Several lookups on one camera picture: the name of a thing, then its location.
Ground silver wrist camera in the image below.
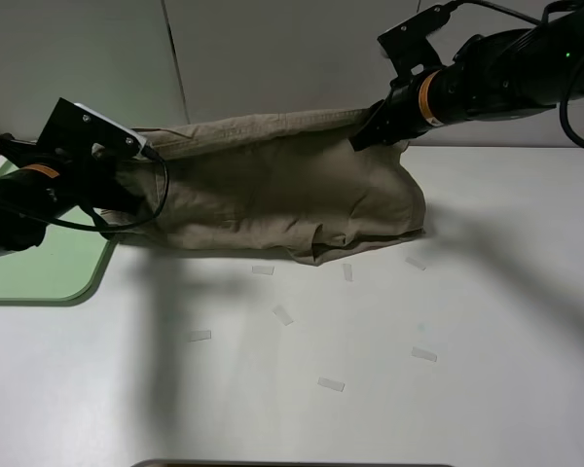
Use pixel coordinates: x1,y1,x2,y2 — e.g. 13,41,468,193
378,5,453,79
75,103,147,158

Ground khaki shorts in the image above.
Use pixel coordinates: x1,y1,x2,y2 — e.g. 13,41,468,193
117,109,426,266

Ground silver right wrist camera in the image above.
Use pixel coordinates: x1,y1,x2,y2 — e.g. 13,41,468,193
378,5,453,79

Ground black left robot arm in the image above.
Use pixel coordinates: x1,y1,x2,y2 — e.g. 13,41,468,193
0,98,159,256

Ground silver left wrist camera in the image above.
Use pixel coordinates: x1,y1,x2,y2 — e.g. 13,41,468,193
75,103,147,158

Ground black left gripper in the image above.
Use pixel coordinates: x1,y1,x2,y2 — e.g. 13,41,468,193
0,98,141,212

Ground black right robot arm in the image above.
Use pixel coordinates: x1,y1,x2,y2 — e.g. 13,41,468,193
349,1,584,151

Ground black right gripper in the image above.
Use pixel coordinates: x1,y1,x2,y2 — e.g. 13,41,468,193
349,78,426,151

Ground clear tape strip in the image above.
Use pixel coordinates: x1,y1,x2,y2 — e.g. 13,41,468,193
317,377,346,392
342,264,353,282
273,305,294,326
405,257,426,270
251,265,274,275
411,346,438,363
187,330,211,342

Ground black left camera cable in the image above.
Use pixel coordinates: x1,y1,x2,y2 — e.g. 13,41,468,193
53,145,171,234

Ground green plastic tray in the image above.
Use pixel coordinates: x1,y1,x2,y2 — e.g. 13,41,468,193
0,158,121,306

